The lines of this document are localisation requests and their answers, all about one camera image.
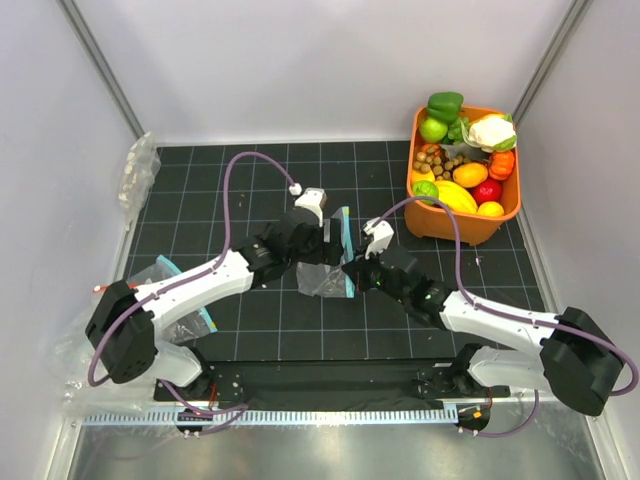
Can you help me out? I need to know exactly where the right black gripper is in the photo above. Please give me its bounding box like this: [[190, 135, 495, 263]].
[[343, 241, 409, 305]]

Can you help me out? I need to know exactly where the clear zip bag blue zipper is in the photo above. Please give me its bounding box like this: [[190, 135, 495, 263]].
[[296, 206, 356, 299]]

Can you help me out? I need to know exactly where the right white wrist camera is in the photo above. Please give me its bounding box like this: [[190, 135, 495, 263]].
[[361, 217, 395, 259]]

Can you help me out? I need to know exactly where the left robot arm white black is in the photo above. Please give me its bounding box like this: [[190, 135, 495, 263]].
[[85, 207, 344, 400]]

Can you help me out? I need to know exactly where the brown nut cluster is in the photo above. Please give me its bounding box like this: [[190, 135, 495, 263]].
[[410, 144, 465, 184]]

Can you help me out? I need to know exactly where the orange mango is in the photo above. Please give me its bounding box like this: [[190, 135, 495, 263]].
[[453, 162, 488, 189]]

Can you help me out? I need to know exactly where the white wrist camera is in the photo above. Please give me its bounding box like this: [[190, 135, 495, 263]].
[[361, 217, 395, 259], [288, 183, 327, 224]]

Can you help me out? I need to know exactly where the slotted cable duct rail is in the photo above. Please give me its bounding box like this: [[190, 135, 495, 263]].
[[83, 404, 458, 428]]

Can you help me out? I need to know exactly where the small orange pumpkin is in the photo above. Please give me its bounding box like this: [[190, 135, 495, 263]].
[[488, 151, 515, 181]]

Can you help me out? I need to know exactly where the white cauliflower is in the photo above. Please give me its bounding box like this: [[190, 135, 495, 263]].
[[468, 114, 518, 153]]

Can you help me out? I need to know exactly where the green apple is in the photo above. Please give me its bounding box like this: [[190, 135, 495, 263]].
[[419, 117, 448, 144]]

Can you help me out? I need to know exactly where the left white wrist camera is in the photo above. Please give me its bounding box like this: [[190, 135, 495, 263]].
[[288, 183, 327, 224]]

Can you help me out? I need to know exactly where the black gridded mat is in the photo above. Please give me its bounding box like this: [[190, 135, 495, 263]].
[[126, 141, 545, 361]]

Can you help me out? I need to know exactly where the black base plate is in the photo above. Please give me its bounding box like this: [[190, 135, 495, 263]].
[[177, 359, 510, 403]]

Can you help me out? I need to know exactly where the bag of white pieces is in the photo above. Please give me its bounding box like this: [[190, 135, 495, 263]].
[[117, 131, 161, 232]]

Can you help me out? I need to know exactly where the green bell pepper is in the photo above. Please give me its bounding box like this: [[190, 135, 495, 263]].
[[426, 92, 464, 125]]

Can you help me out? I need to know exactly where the pile of clear zip bags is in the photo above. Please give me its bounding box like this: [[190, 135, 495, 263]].
[[48, 293, 153, 417]]

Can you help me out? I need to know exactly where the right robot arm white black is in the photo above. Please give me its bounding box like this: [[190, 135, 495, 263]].
[[342, 245, 627, 416]]

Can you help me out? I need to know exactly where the yellow lemon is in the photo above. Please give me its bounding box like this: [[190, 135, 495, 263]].
[[476, 201, 505, 217]]

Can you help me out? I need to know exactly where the green grape bunch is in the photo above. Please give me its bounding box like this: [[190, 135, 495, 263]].
[[446, 117, 469, 145]]

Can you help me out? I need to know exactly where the red apple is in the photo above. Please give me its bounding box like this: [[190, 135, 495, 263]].
[[471, 178, 503, 206]]

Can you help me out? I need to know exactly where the green lime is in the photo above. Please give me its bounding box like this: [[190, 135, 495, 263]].
[[412, 180, 439, 206]]

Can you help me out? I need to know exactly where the spare zip bag blue zipper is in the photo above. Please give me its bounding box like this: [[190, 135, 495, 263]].
[[127, 255, 217, 344]]

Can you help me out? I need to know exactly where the yellow star fruit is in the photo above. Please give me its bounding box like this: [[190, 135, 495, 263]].
[[434, 180, 478, 214]]

